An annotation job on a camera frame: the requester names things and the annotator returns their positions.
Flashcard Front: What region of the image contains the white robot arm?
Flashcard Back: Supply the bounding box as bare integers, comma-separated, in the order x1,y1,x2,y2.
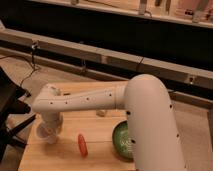
32,74,187,171

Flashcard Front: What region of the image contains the small beige ceramic cup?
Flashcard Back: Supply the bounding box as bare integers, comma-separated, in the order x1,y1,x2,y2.
96,110,107,117

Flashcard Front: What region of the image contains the long metal rail frame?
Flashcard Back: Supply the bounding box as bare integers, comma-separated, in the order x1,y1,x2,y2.
0,28,213,91

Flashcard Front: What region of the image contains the red oblong object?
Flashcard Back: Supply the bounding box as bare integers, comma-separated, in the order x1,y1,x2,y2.
78,134,88,157

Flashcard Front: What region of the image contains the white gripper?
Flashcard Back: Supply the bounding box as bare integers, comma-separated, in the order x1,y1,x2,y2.
36,113,63,144

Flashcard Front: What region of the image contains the black chair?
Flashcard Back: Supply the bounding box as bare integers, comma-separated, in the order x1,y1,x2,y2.
0,67,36,162

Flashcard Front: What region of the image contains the green ceramic bowl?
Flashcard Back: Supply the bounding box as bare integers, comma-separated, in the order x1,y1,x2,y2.
112,121,133,160

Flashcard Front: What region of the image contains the black cable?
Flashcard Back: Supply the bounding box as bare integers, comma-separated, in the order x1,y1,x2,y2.
0,44,40,88

